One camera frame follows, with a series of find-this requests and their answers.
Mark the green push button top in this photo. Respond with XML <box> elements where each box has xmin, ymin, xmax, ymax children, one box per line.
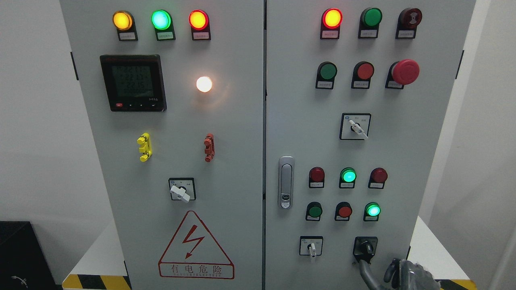
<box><xmin>358</xmin><ymin>7</ymin><xmax>382</xmax><ymax>39</ymax></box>

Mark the dark red buzzer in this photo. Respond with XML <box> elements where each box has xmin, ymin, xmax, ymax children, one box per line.
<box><xmin>395</xmin><ymin>8</ymin><xmax>422</xmax><ymax>39</ymax></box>

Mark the white platform hazard striped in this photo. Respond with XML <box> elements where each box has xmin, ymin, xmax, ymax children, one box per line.
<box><xmin>62</xmin><ymin>217</ymin><xmax>477</xmax><ymax>290</ymax></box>

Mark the grey electrical cabinet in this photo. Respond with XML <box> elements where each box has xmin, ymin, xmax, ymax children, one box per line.
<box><xmin>60</xmin><ymin>0</ymin><xmax>476</xmax><ymax>290</ymax></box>

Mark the white glowing lamp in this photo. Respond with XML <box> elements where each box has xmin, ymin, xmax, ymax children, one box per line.
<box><xmin>196</xmin><ymin>76</ymin><xmax>213</xmax><ymax>93</ymax></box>

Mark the red push button lower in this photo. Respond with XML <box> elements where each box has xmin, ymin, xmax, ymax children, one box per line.
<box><xmin>334</xmin><ymin>201</ymin><xmax>353</xmax><ymax>222</ymax></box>

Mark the black knob rotary switch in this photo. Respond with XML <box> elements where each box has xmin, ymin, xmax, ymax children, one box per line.
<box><xmin>353</xmin><ymin>236</ymin><xmax>378</xmax><ymax>264</ymax></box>

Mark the yellow terminal connector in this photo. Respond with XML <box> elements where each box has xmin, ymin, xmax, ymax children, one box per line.
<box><xmin>137</xmin><ymin>132</ymin><xmax>152</xmax><ymax>163</ymax></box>

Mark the silver door handle lock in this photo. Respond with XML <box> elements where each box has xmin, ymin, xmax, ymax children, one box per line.
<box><xmin>278</xmin><ymin>156</ymin><xmax>295</xmax><ymax>209</ymax></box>

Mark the green push button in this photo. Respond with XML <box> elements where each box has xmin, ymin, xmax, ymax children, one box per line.
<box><xmin>305</xmin><ymin>201</ymin><xmax>323</xmax><ymax>222</ymax></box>
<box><xmin>358</xmin><ymin>7</ymin><xmax>382</xmax><ymax>39</ymax></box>

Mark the lit red indicator lamp left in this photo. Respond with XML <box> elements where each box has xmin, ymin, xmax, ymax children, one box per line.
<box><xmin>189</xmin><ymin>9</ymin><xmax>211</xmax><ymax>41</ymax></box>

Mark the dark red lamp right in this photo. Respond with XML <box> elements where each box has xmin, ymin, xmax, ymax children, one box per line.
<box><xmin>368</xmin><ymin>168</ymin><xmax>388</xmax><ymax>189</ymax></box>

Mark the white lever selector switch upper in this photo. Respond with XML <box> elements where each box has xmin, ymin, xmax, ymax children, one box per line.
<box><xmin>339</xmin><ymin>113</ymin><xmax>372</xmax><ymax>140</ymax></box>

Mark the red terminal connector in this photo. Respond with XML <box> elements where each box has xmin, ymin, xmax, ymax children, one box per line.
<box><xmin>204</xmin><ymin>133</ymin><xmax>214</xmax><ymax>163</ymax></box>

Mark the white lever selector switch left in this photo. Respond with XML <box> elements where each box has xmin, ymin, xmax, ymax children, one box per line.
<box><xmin>168</xmin><ymin>178</ymin><xmax>196</xmax><ymax>203</ymax></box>

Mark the lit red indicator lamp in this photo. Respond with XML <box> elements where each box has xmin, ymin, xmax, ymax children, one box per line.
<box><xmin>189</xmin><ymin>9</ymin><xmax>211</xmax><ymax>41</ymax></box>
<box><xmin>320</xmin><ymin>8</ymin><xmax>343</xmax><ymax>39</ymax></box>

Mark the red push button second row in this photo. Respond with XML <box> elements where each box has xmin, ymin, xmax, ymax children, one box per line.
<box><xmin>351</xmin><ymin>61</ymin><xmax>375</xmax><ymax>89</ymax></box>

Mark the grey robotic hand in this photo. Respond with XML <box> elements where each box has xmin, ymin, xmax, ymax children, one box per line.
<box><xmin>359</xmin><ymin>259</ymin><xmax>441</xmax><ymax>290</ymax></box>

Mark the lit red indicator lamp right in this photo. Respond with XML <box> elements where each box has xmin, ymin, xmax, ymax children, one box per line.
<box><xmin>320</xmin><ymin>8</ymin><xmax>343</xmax><ymax>39</ymax></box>

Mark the green push button lower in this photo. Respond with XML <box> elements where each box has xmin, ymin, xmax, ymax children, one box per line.
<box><xmin>305</xmin><ymin>201</ymin><xmax>323</xmax><ymax>222</ymax></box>

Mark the red high voltage warning sticker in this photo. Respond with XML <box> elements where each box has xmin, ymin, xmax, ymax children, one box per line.
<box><xmin>158</xmin><ymin>210</ymin><xmax>235</xmax><ymax>280</ymax></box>

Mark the yellow indicator lamp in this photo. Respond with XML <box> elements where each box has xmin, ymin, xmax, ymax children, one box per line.
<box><xmin>112</xmin><ymin>10</ymin><xmax>138</xmax><ymax>41</ymax></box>

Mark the white lever selector switch lower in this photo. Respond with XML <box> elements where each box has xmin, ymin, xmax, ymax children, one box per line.
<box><xmin>299</xmin><ymin>236</ymin><xmax>324</xmax><ymax>263</ymax></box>

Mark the dark red lamp left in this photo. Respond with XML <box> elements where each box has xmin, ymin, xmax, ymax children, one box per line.
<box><xmin>308</xmin><ymin>167</ymin><xmax>325</xmax><ymax>189</ymax></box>

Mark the lit green lamp middle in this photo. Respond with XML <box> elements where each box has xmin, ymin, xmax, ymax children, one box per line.
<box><xmin>339</xmin><ymin>167</ymin><xmax>356</xmax><ymax>189</ymax></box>

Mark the lit green indicator lamp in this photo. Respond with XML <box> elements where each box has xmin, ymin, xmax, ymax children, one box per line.
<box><xmin>151</xmin><ymin>10</ymin><xmax>176</xmax><ymax>41</ymax></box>

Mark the black digital power meter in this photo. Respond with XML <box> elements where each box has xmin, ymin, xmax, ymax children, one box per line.
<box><xmin>100</xmin><ymin>54</ymin><xmax>166</xmax><ymax>112</ymax></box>

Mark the dark red lamp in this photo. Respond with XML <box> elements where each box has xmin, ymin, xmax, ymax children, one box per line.
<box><xmin>308</xmin><ymin>167</ymin><xmax>325</xmax><ymax>189</ymax></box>
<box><xmin>368</xmin><ymin>168</ymin><xmax>388</xmax><ymax>189</ymax></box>

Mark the lit green lamp lower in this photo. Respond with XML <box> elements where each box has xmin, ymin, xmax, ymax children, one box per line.
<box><xmin>363</xmin><ymin>202</ymin><xmax>381</xmax><ymax>222</ymax></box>

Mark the white lever selector switch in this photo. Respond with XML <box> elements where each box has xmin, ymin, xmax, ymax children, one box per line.
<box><xmin>339</xmin><ymin>113</ymin><xmax>372</xmax><ymax>140</ymax></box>
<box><xmin>168</xmin><ymin>178</ymin><xmax>196</xmax><ymax>203</ymax></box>
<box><xmin>299</xmin><ymin>236</ymin><xmax>324</xmax><ymax>263</ymax></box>

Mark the black box with cable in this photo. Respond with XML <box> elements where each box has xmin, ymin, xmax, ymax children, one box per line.
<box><xmin>0</xmin><ymin>222</ymin><xmax>56</xmax><ymax>290</ymax></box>

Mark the red emergency stop button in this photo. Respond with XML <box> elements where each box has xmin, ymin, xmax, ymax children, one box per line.
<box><xmin>385</xmin><ymin>59</ymin><xmax>420</xmax><ymax>89</ymax></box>

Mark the green push button second row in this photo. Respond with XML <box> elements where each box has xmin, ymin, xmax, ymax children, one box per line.
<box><xmin>315</xmin><ymin>61</ymin><xmax>337</xmax><ymax>89</ymax></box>

